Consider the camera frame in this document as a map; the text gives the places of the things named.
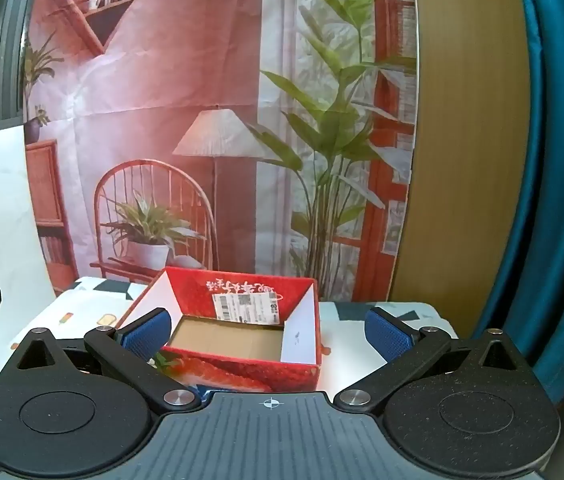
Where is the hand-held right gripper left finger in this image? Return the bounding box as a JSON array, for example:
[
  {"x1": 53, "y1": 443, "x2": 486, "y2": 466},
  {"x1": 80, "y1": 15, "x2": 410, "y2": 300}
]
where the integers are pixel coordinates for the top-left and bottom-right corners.
[{"x1": 10, "y1": 307, "x2": 203, "y2": 414}]

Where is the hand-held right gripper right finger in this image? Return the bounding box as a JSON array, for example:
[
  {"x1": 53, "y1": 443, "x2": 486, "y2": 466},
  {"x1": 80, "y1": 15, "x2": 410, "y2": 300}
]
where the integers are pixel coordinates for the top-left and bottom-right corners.
[{"x1": 334, "y1": 307, "x2": 529, "y2": 414}]

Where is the red strawberry cardboard box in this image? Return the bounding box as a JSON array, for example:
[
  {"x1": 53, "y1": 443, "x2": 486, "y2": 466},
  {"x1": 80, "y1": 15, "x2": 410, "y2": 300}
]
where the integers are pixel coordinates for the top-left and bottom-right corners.
[{"x1": 116, "y1": 267, "x2": 323, "y2": 394}]

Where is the printed white tablecloth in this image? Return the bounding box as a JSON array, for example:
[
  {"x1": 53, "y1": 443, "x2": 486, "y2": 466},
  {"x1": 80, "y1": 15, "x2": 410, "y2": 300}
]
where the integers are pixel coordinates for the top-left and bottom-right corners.
[{"x1": 0, "y1": 276, "x2": 463, "y2": 441}]

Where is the yellow wooden panel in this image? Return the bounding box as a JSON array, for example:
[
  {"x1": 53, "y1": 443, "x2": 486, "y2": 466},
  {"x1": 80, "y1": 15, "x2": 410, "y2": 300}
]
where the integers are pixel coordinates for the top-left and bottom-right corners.
[{"x1": 387, "y1": 0, "x2": 534, "y2": 337}]

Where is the teal curtain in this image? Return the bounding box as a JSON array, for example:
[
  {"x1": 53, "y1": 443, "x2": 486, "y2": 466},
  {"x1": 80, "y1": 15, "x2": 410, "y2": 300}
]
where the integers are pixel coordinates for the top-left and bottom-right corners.
[{"x1": 472, "y1": 0, "x2": 564, "y2": 407}]

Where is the printed room backdrop cloth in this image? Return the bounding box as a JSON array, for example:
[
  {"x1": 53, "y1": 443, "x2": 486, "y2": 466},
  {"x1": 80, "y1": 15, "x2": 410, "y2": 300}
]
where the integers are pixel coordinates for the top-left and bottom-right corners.
[{"x1": 22, "y1": 0, "x2": 421, "y2": 304}]

